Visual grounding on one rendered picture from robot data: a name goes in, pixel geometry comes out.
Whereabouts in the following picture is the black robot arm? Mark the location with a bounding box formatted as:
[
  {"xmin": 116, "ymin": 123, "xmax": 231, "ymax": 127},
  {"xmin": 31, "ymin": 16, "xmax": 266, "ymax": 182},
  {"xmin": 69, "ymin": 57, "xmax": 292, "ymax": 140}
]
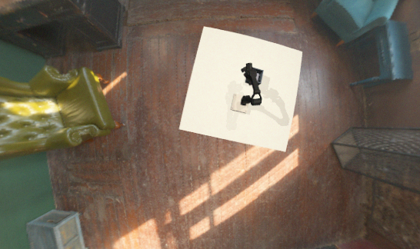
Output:
[{"xmin": 240, "ymin": 62, "xmax": 262, "ymax": 106}]

